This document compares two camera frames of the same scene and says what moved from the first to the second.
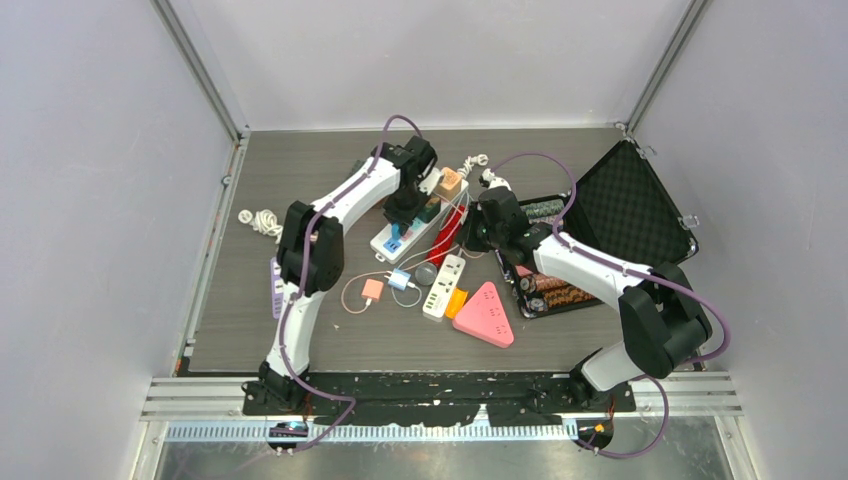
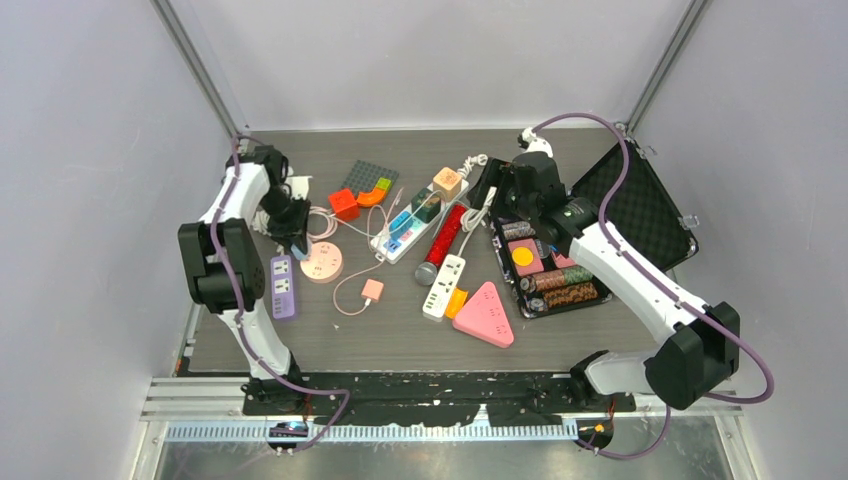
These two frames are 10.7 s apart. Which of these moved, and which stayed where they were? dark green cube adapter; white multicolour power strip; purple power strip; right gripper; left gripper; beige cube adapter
Moved: right gripper; left gripper
Stayed: white multicolour power strip; purple power strip; beige cube adapter; dark green cube adapter
